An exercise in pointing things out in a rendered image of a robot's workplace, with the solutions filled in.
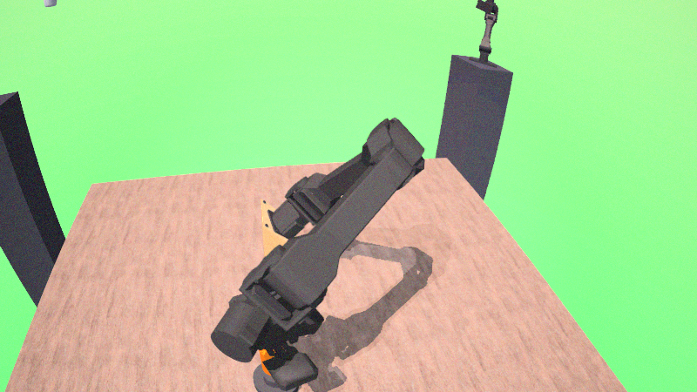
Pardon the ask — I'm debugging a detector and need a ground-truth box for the orange knob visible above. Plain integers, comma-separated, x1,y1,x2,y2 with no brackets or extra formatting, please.
260,349,274,375

